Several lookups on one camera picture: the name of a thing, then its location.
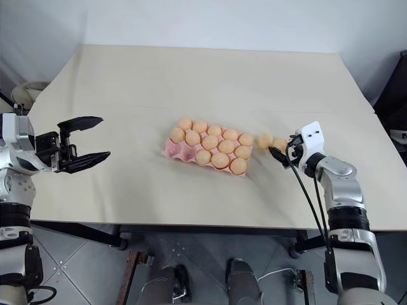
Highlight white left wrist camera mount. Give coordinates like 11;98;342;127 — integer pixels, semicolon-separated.
0;102;35;151

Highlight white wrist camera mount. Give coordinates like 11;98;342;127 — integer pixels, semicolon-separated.
294;121;328;168
0;102;35;151

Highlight black cabinet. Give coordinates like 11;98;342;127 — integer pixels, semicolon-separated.
373;50;407;132

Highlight thin white cable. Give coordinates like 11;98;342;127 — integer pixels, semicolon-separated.
256;268;297;282

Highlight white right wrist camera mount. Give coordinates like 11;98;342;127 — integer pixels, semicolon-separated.
294;121;328;168

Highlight cream round bucket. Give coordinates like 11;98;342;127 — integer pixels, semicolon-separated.
11;81;49;107

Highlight rusty metal floor rail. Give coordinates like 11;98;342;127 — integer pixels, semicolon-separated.
121;250;155;305
294;269;316;305

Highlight dark rounded robot leg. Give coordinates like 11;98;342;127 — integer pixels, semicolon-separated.
224;258;262;305
141;264;189;305

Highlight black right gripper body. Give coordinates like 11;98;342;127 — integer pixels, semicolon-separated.
286;134;303;166

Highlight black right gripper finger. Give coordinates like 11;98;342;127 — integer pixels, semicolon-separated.
267;146;291;168

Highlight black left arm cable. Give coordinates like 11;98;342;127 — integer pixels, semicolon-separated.
25;285;58;305

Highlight pink egg tray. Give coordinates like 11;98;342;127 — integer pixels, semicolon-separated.
160;126;254;177

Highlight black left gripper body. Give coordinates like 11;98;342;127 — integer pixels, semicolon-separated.
34;131;79;174

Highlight grey device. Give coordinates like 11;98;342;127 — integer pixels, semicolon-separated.
389;128;407;144

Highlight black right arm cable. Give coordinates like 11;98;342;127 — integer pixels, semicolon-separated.
312;176;332;250
285;143;330;254

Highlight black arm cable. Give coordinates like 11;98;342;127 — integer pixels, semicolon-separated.
25;285;58;305
312;176;332;250
285;143;330;254

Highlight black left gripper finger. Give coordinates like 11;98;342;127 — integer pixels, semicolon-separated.
55;151;111;175
57;116;104;146

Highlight black table frame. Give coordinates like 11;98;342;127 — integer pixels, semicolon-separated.
30;221;328;259

